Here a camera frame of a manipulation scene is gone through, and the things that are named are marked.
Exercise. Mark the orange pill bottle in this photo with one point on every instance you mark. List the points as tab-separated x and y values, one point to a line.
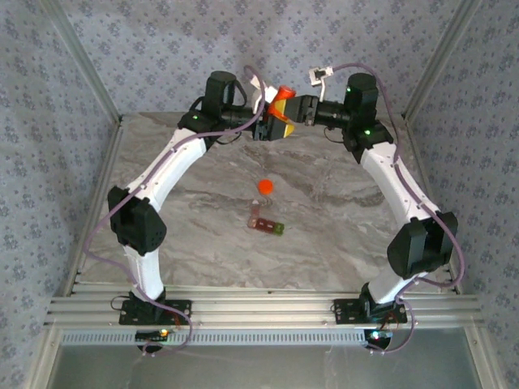
286	93

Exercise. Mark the red pill box marked Thur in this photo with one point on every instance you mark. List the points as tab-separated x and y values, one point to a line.
251	222

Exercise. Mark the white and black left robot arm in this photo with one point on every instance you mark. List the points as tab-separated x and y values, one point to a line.
170	162

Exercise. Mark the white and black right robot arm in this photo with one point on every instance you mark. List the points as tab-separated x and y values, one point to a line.
389	174

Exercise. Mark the red pill box marked Fri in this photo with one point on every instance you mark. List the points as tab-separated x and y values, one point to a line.
262	224

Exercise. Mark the red pill box marked Tue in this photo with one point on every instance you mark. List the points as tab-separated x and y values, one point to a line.
270	226

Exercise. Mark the green pill box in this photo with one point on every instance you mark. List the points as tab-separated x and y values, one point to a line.
279	229

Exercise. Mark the small circuit board with light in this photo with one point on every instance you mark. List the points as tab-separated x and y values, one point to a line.
152	334
379	335

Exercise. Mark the grey metal panel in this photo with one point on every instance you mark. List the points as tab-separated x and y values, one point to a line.
263	368

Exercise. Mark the aluminium corner post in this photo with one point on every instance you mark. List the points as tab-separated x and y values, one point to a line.
83	61
443	61

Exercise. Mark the narrow aluminium rail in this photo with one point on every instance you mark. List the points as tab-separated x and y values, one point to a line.
263	289

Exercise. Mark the wide aluminium rail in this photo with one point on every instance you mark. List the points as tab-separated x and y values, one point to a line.
263	314

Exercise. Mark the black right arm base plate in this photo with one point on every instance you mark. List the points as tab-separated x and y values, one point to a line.
348	312

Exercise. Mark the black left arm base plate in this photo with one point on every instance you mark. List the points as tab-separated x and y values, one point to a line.
178	312

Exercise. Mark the aluminium frame bar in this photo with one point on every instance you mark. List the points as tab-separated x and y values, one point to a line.
42	360
486	360

